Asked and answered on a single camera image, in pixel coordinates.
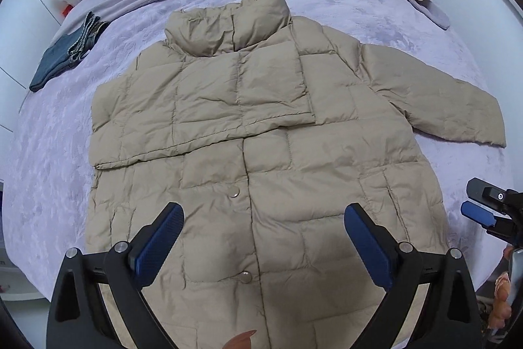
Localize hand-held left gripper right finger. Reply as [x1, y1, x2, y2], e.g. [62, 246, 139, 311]
[344, 203, 483, 349]

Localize orange patterned object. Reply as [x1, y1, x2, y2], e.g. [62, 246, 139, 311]
[487, 246, 516, 334]

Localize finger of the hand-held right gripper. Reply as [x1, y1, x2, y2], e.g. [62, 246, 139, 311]
[460, 201, 523, 244]
[466, 177, 523, 211]

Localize khaki puffer jacket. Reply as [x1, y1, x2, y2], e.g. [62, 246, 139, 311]
[84, 0, 507, 349]

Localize lavender bed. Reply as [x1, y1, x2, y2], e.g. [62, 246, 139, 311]
[0, 0, 520, 349]

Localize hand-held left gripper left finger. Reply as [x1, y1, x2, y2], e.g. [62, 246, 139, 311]
[46, 202, 186, 349]

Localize folded dark blue jeans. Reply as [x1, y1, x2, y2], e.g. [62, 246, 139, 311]
[28, 11, 111, 93]

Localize reddish brown object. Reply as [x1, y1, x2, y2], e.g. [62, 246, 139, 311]
[224, 330, 258, 349]

